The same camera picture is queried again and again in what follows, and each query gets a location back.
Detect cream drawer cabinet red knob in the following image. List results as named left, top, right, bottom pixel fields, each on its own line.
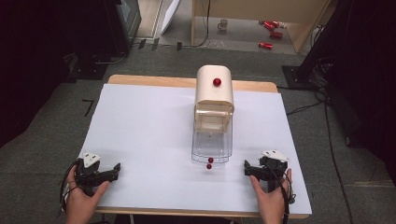
left=193, top=64, right=235, bottom=134

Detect wooden table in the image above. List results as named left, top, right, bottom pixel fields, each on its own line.
left=94, top=74, right=310, bottom=219

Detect person's right hand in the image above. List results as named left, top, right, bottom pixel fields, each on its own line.
left=249, top=168, right=294, bottom=224

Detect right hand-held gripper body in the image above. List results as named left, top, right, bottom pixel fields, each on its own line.
left=258, top=149, right=290, bottom=193

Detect white table mat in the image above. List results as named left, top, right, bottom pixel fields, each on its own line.
left=78, top=83, right=313, bottom=216

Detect white board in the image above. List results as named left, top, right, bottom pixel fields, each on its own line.
left=160, top=0, right=182, bottom=35

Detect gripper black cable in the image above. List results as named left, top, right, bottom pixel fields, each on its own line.
left=59, top=160, right=79, bottom=214
left=267, top=162, right=297, bottom=224

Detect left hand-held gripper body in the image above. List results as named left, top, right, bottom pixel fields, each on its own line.
left=75, top=151, right=110, bottom=197

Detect person's left hand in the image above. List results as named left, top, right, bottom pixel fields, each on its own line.
left=65, top=164, right=111, bottom=224

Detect black hanging cable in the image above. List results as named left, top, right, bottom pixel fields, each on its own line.
left=191, top=0, right=211, bottom=49

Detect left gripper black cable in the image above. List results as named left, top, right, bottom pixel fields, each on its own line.
left=59, top=160, right=79, bottom=214

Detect clear plastic drawer red knob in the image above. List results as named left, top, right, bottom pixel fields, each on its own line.
left=191, top=123, right=233, bottom=164
left=191, top=127, right=234, bottom=171

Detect black floor cable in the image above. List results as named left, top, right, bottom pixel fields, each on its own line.
left=285, top=87, right=356, bottom=224

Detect black stand base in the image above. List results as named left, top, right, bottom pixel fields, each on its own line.
left=281, top=64, right=316, bottom=91

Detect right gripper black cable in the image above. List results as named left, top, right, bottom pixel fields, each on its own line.
left=267, top=162, right=297, bottom=224

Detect black curtain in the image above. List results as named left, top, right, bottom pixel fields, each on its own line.
left=298, top=0, right=396, bottom=185
left=0, top=0, right=120, bottom=148

